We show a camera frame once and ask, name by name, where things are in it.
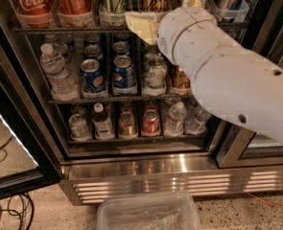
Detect orange floor cable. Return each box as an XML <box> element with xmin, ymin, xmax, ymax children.
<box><xmin>247</xmin><ymin>193</ymin><xmax>283</xmax><ymax>209</ymax></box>

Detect middle wire shelf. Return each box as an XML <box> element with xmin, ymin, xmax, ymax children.
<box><xmin>49</xmin><ymin>94</ymin><xmax>193</xmax><ymax>104</ymax></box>

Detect red can bottom shelf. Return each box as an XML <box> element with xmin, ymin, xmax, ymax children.
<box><xmin>142</xmin><ymin>109</ymin><xmax>160</xmax><ymax>137</ymax></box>

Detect front right Pepsi can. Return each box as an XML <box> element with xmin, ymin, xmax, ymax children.
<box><xmin>112</xmin><ymin>56</ymin><xmax>137</xmax><ymax>95</ymax></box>

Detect front left Pepsi can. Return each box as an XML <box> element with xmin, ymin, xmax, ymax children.
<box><xmin>80</xmin><ymin>58</ymin><xmax>107</xmax><ymax>98</ymax></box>

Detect water bottle shelf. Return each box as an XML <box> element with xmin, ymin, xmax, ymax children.
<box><xmin>164</xmin><ymin>102</ymin><xmax>187</xmax><ymax>137</ymax></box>
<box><xmin>40</xmin><ymin>43</ymin><xmax>79</xmax><ymax>101</ymax></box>
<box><xmin>184</xmin><ymin>105</ymin><xmax>211</xmax><ymax>135</ymax></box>

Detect brown juice bottle white cap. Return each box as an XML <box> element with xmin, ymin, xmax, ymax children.
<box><xmin>93</xmin><ymin>103</ymin><xmax>114</xmax><ymax>140</ymax></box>

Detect right water bottle bottom shelf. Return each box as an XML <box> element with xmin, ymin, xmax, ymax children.
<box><xmin>184</xmin><ymin>105</ymin><xmax>211</xmax><ymax>135</ymax></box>

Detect gold front can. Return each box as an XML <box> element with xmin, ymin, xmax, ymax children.
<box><xmin>171</xmin><ymin>65</ymin><xmax>191</xmax><ymax>94</ymax></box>

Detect black floor cables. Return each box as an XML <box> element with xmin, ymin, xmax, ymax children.
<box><xmin>0</xmin><ymin>193</ymin><xmax>35</xmax><ymax>230</ymax></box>

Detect orange soda can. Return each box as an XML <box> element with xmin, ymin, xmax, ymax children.
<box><xmin>58</xmin><ymin>0</ymin><xmax>93</xmax><ymax>28</ymax></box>

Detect gold can bottom shelf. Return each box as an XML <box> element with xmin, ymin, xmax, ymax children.
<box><xmin>118</xmin><ymin>111</ymin><xmax>137</xmax><ymax>139</ymax></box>

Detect left water bottle bottom shelf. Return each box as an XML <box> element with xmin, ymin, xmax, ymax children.
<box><xmin>164</xmin><ymin>102</ymin><xmax>187</xmax><ymax>137</ymax></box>

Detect pepsi can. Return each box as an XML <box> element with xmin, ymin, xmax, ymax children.
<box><xmin>80</xmin><ymin>58</ymin><xmax>107</xmax><ymax>98</ymax></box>
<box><xmin>112</xmin><ymin>56</ymin><xmax>137</xmax><ymax>95</ymax></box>

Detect open fridge door glass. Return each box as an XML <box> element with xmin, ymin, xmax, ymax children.
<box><xmin>0</xmin><ymin>3</ymin><xmax>63</xmax><ymax>203</ymax></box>

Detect red Coca-Cola can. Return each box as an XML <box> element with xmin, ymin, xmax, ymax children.
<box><xmin>15</xmin><ymin>0</ymin><xmax>55</xmax><ymax>28</ymax></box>

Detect wire shelf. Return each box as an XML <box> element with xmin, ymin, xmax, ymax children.
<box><xmin>12</xmin><ymin>22</ymin><xmax>248</xmax><ymax>35</ymax></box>
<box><xmin>49</xmin><ymin>94</ymin><xmax>193</xmax><ymax>104</ymax></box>

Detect front water bottle middle shelf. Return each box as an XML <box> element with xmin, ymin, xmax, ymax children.
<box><xmin>40</xmin><ymin>43</ymin><xmax>79</xmax><ymax>101</ymax></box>

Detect green tall can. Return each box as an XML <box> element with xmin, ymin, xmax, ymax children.
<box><xmin>99</xmin><ymin>0</ymin><xmax>129</xmax><ymax>26</ymax></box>

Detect top wire shelf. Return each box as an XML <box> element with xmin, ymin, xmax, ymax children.
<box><xmin>12</xmin><ymin>22</ymin><xmax>248</xmax><ymax>35</ymax></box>

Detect silver can bottom shelf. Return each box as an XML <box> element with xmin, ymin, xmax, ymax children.
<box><xmin>69</xmin><ymin>114</ymin><xmax>92</xmax><ymax>142</ymax></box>

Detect stainless fridge base grille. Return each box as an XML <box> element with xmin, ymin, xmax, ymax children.
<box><xmin>59</xmin><ymin>153</ymin><xmax>283</xmax><ymax>205</ymax></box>

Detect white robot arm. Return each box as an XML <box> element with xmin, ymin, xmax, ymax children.
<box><xmin>125</xmin><ymin>0</ymin><xmax>283</xmax><ymax>144</ymax></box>

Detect clear plastic bin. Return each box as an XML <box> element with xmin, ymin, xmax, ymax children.
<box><xmin>97</xmin><ymin>192</ymin><xmax>201</xmax><ymax>230</ymax></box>

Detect white green 7up can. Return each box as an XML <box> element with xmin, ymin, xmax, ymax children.
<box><xmin>143</xmin><ymin>57</ymin><xmax>167</xmax><ymax>96</ymax></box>

